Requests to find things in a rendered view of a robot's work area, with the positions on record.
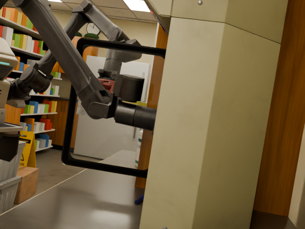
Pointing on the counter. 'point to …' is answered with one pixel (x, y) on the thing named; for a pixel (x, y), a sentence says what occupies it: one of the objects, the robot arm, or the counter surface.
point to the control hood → (162, 11)
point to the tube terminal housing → (212, 113)
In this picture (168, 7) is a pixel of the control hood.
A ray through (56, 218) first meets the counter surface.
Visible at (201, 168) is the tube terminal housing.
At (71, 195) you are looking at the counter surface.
